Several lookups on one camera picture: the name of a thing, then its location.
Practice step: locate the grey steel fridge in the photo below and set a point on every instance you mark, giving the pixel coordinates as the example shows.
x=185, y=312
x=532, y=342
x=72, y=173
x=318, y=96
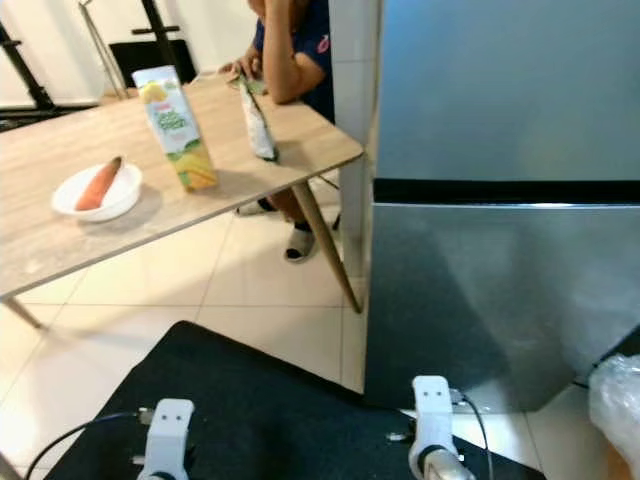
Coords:
x=490, y=290

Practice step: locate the grey fridge main door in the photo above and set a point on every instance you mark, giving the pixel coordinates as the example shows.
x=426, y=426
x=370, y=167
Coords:
x=490, y=300

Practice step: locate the grey fridge freezer door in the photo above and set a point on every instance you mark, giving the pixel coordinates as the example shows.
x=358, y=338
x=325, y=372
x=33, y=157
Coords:
x=510, y=90

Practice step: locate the orange carrot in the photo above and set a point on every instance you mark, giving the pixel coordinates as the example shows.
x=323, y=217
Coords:
x=98, y=185

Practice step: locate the light wooden table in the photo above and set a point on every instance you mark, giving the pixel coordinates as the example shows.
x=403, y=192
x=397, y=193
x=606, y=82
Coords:
x=80, y=140

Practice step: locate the white bowl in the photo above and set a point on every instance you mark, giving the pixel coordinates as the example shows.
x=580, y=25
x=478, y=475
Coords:
x=126, y=196

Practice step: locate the mango juice carton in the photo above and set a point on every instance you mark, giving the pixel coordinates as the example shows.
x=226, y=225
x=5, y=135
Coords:
x=175, y=125

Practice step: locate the silver metal stand rod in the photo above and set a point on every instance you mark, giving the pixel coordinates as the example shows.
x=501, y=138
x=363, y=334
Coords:
x=102, y=50

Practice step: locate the black board on stand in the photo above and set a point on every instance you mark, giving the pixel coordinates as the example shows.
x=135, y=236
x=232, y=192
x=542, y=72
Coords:
x=150, y=60

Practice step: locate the white snack bag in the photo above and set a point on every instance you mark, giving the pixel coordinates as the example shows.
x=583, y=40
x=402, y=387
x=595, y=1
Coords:
x=260, y=125

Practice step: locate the person in navy shirt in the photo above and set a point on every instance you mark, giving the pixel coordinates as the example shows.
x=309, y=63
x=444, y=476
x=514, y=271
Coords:
x=300, y=50

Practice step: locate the black slanted frame bar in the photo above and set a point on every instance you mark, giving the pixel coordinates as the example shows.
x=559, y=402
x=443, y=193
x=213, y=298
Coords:
x=28, y=72

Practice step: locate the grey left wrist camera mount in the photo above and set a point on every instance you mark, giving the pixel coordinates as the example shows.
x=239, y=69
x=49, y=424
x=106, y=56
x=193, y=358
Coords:
x=168, y=430

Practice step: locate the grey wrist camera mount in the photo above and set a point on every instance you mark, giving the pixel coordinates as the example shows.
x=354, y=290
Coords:
x=168, y=430
x=432, y=410

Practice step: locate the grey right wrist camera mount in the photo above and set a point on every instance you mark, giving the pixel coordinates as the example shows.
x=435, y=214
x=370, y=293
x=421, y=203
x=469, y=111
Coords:
x=432, y=410

